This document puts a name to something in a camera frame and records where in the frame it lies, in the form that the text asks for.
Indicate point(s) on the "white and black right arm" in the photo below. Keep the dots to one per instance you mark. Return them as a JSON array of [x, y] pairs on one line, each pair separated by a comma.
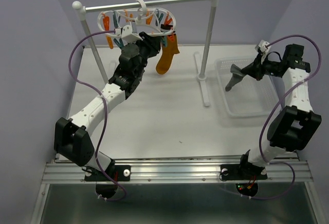
[[295, 124]]

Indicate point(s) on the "yellow clothes peg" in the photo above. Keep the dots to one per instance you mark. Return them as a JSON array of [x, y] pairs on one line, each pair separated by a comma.
[[110, 42]]

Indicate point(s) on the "aluminium mounting rail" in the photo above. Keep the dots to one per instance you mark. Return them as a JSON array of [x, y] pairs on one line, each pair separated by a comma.
[[178, 170]]

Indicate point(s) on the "white clothes rack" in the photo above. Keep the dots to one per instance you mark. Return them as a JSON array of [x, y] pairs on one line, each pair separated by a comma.
[[201, 60]]

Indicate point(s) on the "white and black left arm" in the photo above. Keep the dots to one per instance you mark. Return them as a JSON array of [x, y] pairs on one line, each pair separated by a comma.
[[72, 136]]

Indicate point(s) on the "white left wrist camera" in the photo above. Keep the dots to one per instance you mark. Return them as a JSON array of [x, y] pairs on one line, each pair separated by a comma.
[[127, 34]]

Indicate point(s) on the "teal clothes peg right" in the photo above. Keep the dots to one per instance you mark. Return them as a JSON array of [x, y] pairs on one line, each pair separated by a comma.
[[163, 41]]

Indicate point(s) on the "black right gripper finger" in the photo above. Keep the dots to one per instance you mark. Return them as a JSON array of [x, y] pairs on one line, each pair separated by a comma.
[[250, 71], [255, 63]]

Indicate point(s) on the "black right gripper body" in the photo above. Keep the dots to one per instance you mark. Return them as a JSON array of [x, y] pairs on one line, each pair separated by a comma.
[[271, 68]]

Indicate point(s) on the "white plastic basket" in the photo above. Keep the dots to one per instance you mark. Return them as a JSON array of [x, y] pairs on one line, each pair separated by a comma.
[[248, 98]]

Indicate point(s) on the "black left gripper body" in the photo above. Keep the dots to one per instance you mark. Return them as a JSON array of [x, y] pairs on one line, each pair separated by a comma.
[[147, 49]]

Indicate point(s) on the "orange clothes peg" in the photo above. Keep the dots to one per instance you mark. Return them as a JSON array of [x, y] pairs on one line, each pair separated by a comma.
[[171, 39], [106, 22]]

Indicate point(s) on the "teal clothes peg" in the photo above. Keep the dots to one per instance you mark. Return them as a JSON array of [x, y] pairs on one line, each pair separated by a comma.
[[163, 41], [119, 42]]

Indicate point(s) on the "white clip hanger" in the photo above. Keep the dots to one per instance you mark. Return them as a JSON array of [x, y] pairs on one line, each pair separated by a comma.
[[154, 21]]

